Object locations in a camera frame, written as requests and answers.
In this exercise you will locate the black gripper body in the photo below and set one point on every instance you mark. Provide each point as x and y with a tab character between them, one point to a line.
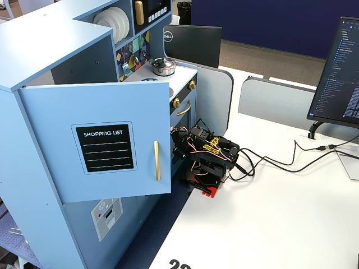
176	139

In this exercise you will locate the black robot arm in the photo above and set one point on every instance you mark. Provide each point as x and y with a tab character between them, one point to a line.
213	159

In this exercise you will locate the blue cabinet door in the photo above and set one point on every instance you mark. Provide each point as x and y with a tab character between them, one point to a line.
112	106

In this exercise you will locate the gold oven knob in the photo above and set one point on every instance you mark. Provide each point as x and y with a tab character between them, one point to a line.
192	84
176	103

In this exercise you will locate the grey desk divider panel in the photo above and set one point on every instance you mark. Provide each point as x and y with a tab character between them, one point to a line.
213	92
275	101

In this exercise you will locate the red table clamp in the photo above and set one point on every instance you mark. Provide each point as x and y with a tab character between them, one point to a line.
211	192

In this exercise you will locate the silver toy pot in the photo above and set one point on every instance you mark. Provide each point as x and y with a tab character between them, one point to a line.
164	70

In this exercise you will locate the black shopping list chalkboard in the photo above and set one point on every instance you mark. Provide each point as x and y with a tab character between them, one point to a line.
105	150

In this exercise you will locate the silver pot lid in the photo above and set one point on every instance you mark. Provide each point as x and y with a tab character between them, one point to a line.
162	63

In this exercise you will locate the silver toy spatula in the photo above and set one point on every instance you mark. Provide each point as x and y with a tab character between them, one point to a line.
125	67

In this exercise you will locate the silver toy ladle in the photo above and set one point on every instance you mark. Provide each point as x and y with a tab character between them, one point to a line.
136	59

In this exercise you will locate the silver toy spoon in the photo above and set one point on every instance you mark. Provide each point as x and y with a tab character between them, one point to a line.
144	52

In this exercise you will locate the black Dell monitor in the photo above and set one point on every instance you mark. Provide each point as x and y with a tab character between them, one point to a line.
193	45

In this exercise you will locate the colourful geometric backsplash panel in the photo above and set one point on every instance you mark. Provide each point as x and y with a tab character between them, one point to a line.
131	50

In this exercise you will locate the grey ice dispenser sticker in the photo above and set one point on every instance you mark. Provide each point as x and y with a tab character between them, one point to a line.
107	218

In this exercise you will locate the black trash bin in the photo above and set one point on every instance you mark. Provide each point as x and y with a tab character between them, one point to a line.
183	11

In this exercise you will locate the white toy plate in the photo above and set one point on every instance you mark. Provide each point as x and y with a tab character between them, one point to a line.
104	23
117	23
125	22

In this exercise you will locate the black toy microwave door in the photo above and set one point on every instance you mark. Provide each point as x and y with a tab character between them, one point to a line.
157	11

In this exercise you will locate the monitor showing code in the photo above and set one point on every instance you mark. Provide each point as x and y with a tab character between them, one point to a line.
339	78

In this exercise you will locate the grey flat laptop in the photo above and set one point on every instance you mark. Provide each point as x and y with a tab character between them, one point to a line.
349	166

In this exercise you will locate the navy blue partition wall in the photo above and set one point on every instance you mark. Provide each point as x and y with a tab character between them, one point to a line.
275	22

